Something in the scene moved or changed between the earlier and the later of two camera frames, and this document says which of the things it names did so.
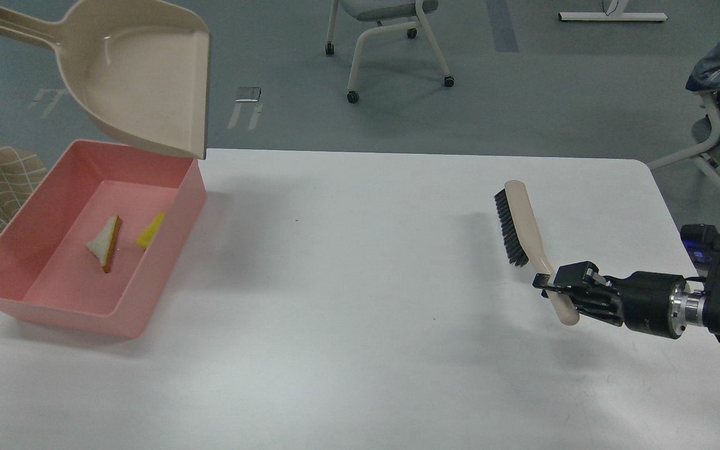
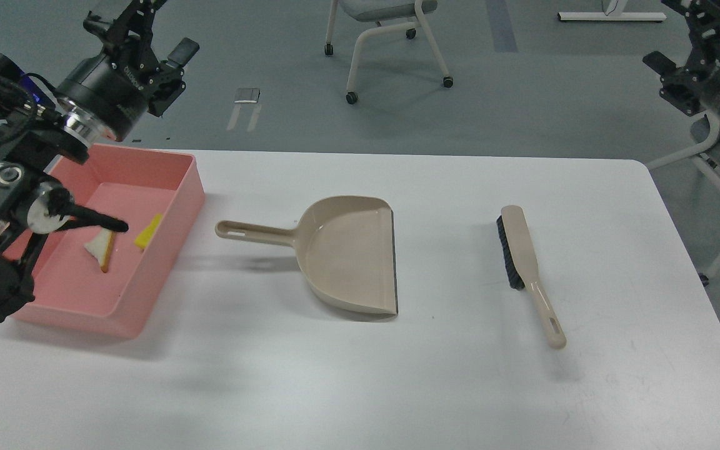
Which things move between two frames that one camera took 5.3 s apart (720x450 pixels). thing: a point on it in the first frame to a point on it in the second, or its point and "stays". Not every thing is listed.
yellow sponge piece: [147, 234] stays
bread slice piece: [102, 245] stays
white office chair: [408, 15] stays
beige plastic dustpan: [141, 68] to [345, 247]
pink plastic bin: [89, 236] stays
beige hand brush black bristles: [522, 243] to [523, 272]
